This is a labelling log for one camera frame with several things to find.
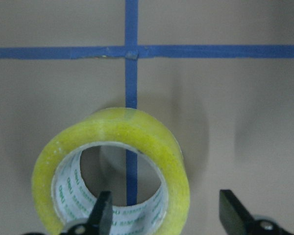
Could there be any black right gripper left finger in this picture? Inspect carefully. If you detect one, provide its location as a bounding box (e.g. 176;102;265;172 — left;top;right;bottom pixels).
86;191;113;235

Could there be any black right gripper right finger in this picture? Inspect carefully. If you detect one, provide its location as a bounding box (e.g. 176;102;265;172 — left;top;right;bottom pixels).
219;189;255;235

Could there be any yellow packing tape roll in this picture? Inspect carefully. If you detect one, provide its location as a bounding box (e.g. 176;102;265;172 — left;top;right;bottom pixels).
32;108;190;235

